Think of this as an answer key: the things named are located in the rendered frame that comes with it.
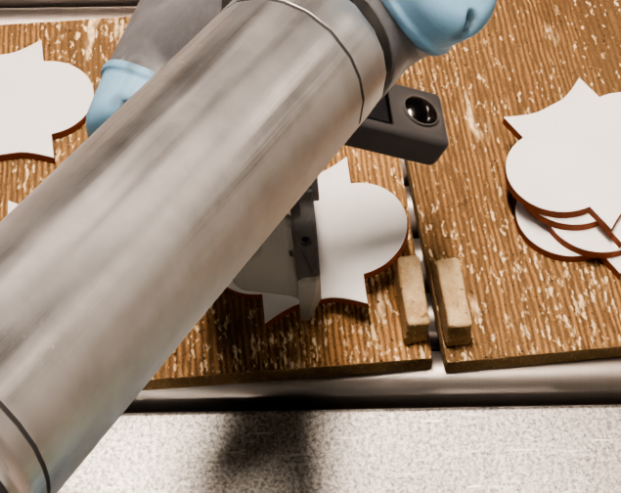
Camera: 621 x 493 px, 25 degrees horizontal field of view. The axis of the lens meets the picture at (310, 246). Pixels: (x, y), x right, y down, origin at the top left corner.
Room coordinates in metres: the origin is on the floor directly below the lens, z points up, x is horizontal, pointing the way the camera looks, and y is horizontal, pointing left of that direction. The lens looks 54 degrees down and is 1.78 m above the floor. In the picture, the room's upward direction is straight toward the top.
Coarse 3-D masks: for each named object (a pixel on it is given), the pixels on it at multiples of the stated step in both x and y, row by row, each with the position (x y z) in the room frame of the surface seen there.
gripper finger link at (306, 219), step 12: (312, 192) 0.56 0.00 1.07; (300, 204) 0.55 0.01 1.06; (312, 204) 0.55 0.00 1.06; (300, 216) 0.55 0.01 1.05; (312, 216) 0.55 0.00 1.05; (300, 228) 0.54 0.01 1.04; (312, 228) 0.54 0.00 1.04; (300, 240) 0.54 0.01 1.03; (312, 240) 0.54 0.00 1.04; (300, 252) 0.54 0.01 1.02; (312, 252) 0.54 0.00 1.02; (300, 264) 0.54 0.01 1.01; (312, 264) 0.54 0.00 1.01; (300, 276) 0.54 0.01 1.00; (312, 276) 0.54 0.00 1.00
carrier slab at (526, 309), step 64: (512, 0) 0.86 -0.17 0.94; (576, 0) 0.86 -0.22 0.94; (448, 64) 0.79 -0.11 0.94; (512, 64) 0.79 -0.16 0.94; (576, 64) 0.79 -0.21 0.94; (448, 128) 0.72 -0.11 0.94; (448, 192) 0.66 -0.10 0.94; (448, 256) 0.60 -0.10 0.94; (512, 256) 0.60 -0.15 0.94; (512, 320) 0.54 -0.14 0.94; (576, 320) 0.54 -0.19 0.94
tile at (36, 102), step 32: (0, 64) 0.78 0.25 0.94; (32, 64) 0.78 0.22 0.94; (64, 64) 0.78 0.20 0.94; (0, 96) 0.75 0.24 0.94; (32, 96) 0.75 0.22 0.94; (64, 96) 0.75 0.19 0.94; (0, 128) 0.71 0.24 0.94; (32, 128) 0.71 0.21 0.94; (64, 128) 0.71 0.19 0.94; (0, 160) 0.69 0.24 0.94
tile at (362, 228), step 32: (320, 192) 0.64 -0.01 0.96; (352, 192) 0.63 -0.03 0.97; (384, 192) 0.63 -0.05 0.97; (320, 224) 0.61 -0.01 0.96; (352, 224) 0.61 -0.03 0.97; (384, 224) 0.60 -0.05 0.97; (320, 256) 0.58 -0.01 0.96; (352, 256) 0.58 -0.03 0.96; (384, 256) 0.58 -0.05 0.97; (352, 288) 0.55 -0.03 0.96
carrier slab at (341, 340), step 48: (0, 48) 0.81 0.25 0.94; (48, 48) 0.81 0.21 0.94; (96, 48) 0.81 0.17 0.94; (0, 192) 0.66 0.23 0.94; (384, 288) 0.57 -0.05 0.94; (192, 336) 0.53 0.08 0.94; (240, 336) 0.53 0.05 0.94; (288, 336) 0.53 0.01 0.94; (336, 336) 0.53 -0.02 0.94; (384, 336) 0.53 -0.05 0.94; (192, 384) 0.50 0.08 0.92
